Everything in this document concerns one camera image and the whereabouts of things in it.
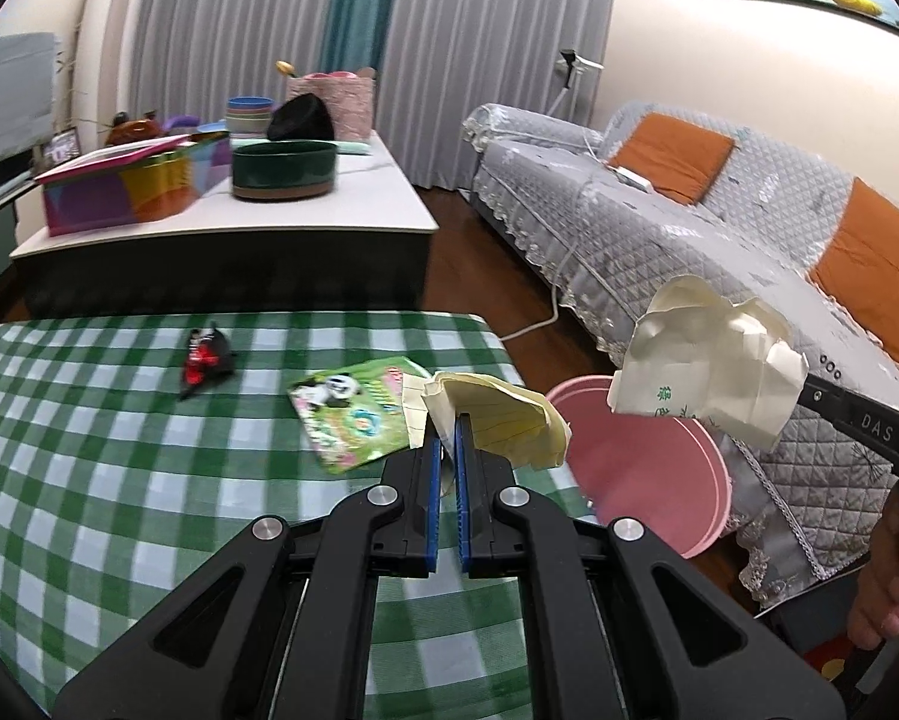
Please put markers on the green panda packet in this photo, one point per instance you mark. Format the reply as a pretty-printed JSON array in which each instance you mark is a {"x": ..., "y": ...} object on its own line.
[{"x": 344, "y": 412}]

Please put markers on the grey covered television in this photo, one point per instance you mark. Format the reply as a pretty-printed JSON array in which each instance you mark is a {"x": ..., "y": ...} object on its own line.
[{"x": 11, "y": 97}]

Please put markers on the white-topped coffee table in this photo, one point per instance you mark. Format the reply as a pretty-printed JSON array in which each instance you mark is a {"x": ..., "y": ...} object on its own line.
[{"x": 307, "y": 217}]

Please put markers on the sofa with grey quilted cover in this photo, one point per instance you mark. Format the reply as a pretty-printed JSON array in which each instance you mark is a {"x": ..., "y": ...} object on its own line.
[{"x": 681, "y": 240}]

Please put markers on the black cap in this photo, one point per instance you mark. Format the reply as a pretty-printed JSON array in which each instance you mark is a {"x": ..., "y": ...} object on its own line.
[{"x": 299, "y": 120}]

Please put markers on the white power adapter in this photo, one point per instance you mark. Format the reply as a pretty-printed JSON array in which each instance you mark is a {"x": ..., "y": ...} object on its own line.
[{"x": 635, "y": 180}]

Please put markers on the colourful rectangular box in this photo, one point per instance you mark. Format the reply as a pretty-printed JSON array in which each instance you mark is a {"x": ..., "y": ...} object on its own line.
[{"x": 119, "y": 187}]

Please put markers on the teal curtain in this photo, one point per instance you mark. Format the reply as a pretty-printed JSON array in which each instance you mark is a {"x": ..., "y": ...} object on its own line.
[{"x": 359, "y": 7}]

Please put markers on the cream paper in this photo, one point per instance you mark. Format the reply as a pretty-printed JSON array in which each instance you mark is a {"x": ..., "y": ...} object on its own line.
[{"x": 704, "y": 367}]

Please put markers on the green checked tablecloth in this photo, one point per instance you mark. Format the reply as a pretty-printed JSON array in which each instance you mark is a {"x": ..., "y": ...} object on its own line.
[{"x": 119, "y": 465}]

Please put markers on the grey curtain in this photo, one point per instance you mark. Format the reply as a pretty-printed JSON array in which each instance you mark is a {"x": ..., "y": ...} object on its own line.
[
  {"x": 232, "y": 15},
  {"x": 494, "y": 37}
]

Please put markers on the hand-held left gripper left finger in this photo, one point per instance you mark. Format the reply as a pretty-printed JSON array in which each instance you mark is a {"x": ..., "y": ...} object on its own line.
[{"x": 434, "y": 510}]

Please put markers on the pink plastic bin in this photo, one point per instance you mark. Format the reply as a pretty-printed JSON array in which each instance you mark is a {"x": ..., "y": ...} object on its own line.
[{"x": 629, "y": 457}]

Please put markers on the black and red wrapper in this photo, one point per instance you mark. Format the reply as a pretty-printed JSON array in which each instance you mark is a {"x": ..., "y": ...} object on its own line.
[{"x": 205, "y": 360}]

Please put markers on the mint green tray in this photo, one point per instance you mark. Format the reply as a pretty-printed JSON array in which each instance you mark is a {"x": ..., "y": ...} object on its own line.
[{"x": 355, "y": 146}]

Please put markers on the small orange cushion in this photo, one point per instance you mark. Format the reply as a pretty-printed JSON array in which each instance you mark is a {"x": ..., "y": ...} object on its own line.
[{"x": 670, "y": 157}]

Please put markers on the person's right hand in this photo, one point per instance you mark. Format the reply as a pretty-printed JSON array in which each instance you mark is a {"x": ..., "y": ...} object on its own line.
[{"x": 880, "y": 600}]

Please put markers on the red floor mat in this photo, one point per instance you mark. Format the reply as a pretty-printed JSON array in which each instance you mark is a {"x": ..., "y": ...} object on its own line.
[{"x": 831, "y": 664}]

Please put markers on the large orange cushion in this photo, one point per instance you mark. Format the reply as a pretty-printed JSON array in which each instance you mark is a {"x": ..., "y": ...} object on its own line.
[{"x": 880, "y": 270}]

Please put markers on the yellow lined paper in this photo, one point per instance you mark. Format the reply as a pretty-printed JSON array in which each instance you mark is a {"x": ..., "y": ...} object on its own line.
[{"x": 494, "y": 405}]

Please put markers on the stack of pastel bowls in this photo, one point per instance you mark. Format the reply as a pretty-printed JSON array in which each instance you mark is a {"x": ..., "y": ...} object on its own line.
[{"x": 248, "y": 116}]

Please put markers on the dark green round tin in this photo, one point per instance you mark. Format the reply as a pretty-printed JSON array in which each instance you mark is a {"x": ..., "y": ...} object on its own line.
[{"x": 284, "y": 169}]

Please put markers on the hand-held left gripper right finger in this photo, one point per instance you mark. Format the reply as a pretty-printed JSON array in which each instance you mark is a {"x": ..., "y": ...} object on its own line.
[{"x": 464, "y": 510}]

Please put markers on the pink lace basket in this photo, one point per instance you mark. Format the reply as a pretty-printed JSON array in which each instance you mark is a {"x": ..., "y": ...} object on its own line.
[{"x": 344, "y": 101}]

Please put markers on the small yellow ornament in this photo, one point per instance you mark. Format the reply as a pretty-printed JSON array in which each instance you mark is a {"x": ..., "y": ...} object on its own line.
[{"x": 286, "y": 69}]

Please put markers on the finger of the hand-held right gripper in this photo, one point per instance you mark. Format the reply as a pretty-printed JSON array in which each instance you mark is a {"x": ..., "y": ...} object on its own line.
[{"x": 828, "y": 397}]

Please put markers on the white floor lamp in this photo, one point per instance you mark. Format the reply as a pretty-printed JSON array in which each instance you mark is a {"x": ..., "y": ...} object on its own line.
[{"x": 569, "y": 67}]

